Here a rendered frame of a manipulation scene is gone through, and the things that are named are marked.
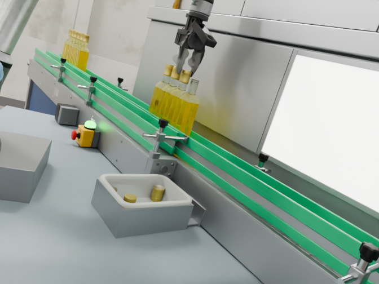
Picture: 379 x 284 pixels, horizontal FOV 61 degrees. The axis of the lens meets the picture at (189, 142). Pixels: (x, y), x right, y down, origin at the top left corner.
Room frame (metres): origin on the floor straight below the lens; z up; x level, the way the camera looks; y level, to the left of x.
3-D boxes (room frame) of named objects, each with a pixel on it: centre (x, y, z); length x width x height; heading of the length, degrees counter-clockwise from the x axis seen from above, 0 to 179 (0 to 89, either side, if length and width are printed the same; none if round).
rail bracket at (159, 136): (0.98, 0.08, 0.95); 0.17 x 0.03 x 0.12; 131
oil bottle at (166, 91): (1.22, 0.12, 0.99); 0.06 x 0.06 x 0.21; 41
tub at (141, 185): (0.83, 0.07, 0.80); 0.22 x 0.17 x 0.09; 131
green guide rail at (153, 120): (1.71, 0.62, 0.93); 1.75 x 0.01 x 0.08; 41
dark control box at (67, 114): (1.47, 0.59, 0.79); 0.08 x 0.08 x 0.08; 41
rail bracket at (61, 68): (1.75, 0.80, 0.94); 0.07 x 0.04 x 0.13; 131
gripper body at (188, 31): (1.20, 0.10, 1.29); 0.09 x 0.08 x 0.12; 41
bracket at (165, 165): (1.00, 0.06, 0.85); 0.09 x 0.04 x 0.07; 131
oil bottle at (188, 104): (1.14, 0.04, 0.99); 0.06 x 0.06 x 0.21; 40
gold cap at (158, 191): (0.92, 0.05, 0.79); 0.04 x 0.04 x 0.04
